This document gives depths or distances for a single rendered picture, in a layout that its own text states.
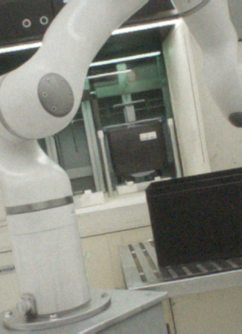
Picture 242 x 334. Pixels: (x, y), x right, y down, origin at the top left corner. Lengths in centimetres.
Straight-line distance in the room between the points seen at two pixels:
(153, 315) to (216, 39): 67
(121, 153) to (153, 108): 46
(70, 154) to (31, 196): 165
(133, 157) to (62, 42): 124
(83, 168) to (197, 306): 103
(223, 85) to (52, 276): 64
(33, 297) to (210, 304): 89
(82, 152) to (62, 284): 167
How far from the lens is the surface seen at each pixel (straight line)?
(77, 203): 192
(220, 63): 141
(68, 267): 100
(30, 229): 98
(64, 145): 262
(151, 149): 225
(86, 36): 110
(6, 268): 177
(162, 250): 127
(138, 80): 225
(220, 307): 181
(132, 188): 224
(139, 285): 115
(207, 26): 140
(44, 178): 98
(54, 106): 94
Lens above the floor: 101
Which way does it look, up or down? 3 degrees down
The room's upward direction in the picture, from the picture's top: 10 degrees counter-clockwise
